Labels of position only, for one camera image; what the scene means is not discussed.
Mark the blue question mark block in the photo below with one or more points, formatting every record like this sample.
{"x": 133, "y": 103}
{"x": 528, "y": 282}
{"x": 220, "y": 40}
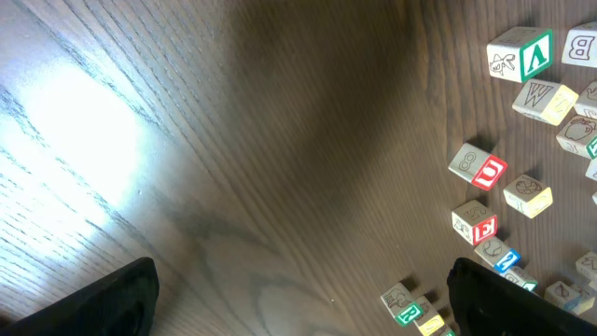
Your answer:
{"x": 497, "y": 254}

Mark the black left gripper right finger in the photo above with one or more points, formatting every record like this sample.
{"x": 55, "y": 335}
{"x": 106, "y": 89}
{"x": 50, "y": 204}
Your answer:
{"x": 485, "y": 304}

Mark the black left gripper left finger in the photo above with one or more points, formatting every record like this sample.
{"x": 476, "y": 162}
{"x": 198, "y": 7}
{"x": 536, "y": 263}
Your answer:
{"x": 121, "y": 303}

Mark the red E letter block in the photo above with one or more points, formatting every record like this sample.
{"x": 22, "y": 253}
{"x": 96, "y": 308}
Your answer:
{"x": 474, "y": 222}

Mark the red U letter block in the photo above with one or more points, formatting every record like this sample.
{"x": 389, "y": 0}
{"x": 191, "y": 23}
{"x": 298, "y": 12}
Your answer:
{"x": 478, "y": 167}

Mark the green B letter block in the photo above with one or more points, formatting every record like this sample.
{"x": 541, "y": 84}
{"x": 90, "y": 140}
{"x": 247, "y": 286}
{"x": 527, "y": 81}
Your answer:
{"x": 444, "y": 331}

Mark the yellow block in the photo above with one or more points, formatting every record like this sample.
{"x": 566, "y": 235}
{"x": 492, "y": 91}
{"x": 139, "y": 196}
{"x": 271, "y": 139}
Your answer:
{"x": 580, "y": 45}
{"x": 430, "y": 320}
{"x": 545, "y": 101}
{"x": 586, "y": 301}
{"x": 528, "y": 196}

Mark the green 4 number block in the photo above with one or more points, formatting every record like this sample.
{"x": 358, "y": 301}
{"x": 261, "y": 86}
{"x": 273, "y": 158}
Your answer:
{"x": 520, "y": 277}

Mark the blue P letter block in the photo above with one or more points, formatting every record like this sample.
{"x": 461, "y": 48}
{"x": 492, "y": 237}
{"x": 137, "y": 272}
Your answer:
{"x": 591, "y": 172}

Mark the green N letter block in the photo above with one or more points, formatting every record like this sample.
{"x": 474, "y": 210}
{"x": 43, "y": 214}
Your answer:
{"x": 578, "y": 136}

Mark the green V letter block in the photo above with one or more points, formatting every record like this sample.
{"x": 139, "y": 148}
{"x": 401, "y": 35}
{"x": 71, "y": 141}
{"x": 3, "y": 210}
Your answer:
{"x": 520, "y": 53}

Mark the blue L letter block right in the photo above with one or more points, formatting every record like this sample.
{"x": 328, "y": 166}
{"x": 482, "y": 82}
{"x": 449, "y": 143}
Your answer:
{"x": 562, "y": 296}

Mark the green R letter block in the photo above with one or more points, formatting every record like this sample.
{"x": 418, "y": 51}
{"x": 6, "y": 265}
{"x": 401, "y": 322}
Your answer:
{"x": 401, "y": 305}

